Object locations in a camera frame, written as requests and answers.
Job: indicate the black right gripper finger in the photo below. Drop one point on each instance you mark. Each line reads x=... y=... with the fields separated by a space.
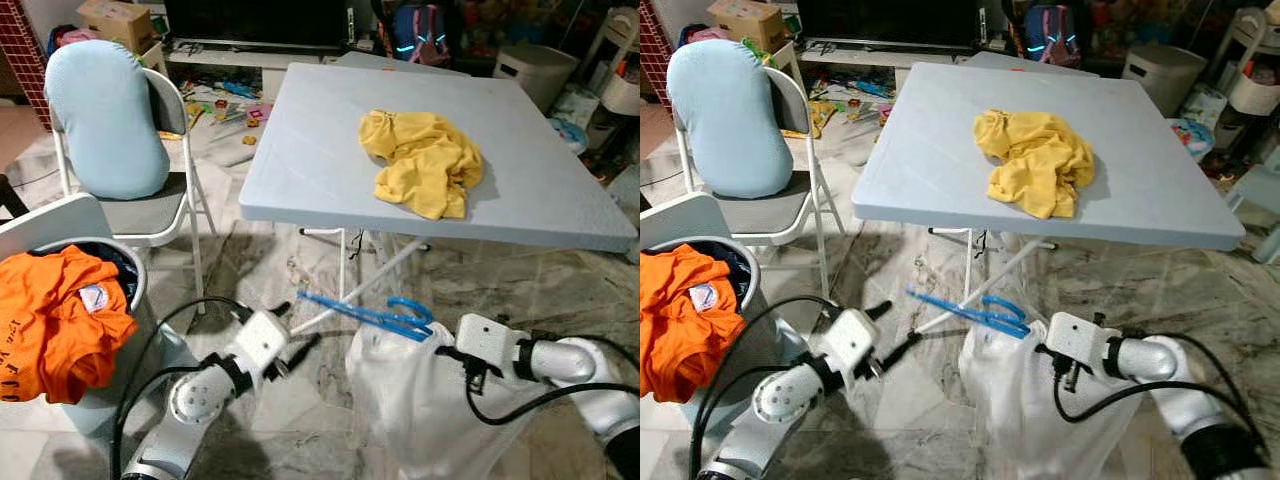
x=1046 y=352
x=450 y=353

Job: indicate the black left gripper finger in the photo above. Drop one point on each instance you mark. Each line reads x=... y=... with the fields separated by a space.
x=878 y=310
x=280 y=310
x=305 y=348
x=900 y=348

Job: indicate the white shirt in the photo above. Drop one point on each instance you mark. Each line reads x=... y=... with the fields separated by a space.
x=420 y=410
x=1030 y=410

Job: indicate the orange shirt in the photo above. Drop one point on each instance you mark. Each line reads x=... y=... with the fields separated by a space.
x=50 y=320
x=680 y=320

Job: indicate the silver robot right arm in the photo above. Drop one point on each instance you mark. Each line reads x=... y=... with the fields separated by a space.
x=1150 y=360
x=565 y=360

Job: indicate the grey folding chair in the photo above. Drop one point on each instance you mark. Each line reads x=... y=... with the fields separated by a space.
x=150 y=210
x=770 y=210

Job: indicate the yellow shirt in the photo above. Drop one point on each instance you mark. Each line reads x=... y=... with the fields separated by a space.
x=420 y=160
x=1035 y=160

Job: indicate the white laundry bin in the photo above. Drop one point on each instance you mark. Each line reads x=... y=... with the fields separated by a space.
x=670 y=215
x=40 y=220

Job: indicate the light blue cushion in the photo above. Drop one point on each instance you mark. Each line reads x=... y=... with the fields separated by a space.
x=105 y=120
x=730 y=120

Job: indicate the white plastic child chair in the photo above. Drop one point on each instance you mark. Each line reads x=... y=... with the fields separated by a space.
x=1260 y=190

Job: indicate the black television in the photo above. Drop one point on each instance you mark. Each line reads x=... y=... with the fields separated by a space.
x=260 y=20
x=890 y=18

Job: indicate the dark wooden stool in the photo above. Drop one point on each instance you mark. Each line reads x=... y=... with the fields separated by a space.
x=10 y=195

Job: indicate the dark blue backpack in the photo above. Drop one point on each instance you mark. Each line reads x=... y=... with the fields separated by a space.
x=420 y=35
x=1050 y=35

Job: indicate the white storage trolley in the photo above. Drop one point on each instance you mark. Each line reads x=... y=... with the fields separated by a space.
x=620 y=90
x=1255 y=95

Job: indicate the cardboard box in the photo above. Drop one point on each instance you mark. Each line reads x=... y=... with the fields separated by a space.
x=745 y=22
x=115 y=22

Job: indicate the red brick pattern panel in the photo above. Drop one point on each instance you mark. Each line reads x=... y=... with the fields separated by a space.
x=657 y=40
x=20 y=60

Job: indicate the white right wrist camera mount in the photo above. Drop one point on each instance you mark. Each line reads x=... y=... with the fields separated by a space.
x=485 y=338
x=1075 y=338

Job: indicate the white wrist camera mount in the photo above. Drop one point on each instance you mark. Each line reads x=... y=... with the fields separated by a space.
x=852 y=340
x=1075 y=338
x=485 y=338
x=262 y=340

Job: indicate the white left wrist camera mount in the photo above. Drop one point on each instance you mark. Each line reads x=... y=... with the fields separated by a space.
x=262 y=340
x=852 y=340

